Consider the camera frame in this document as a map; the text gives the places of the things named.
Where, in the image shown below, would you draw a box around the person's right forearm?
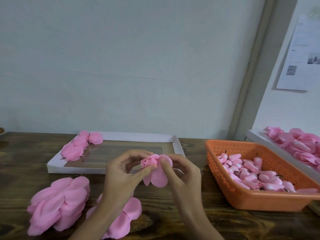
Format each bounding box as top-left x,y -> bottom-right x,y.
177,206 -> 226,240

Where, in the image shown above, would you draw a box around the white paper notice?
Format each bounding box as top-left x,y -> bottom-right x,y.
276,16 -> 320,91

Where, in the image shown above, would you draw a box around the group of finished pink roses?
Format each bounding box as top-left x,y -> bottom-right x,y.
60,130 -> 104,161

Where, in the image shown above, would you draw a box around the grey door frame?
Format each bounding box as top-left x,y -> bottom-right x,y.
228,0 -> 296,140

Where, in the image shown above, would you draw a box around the pink rose buds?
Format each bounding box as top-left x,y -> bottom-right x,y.
216,152 -> 318,193

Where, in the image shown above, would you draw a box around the person's left hand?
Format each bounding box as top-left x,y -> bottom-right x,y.
100,149 -> 159,210

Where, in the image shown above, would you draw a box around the person's right hand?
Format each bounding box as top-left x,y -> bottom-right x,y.
158,154 -> 204,215

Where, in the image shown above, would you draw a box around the pink rose being assembled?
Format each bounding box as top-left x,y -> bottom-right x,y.
143,154 -> 174,188

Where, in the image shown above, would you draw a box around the pile of pink petals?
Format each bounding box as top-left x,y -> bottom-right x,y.
262,126 -> 320,172

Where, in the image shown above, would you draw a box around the stack of pink petals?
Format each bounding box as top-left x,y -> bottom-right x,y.
86,193 -> 143,240
27,176 -> 91,236

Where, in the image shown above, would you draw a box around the white shallow tray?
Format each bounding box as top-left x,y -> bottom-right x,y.
47,131 -> 185,174

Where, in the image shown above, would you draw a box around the orange plastic basket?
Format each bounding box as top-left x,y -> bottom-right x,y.
205,139 -> 320,212

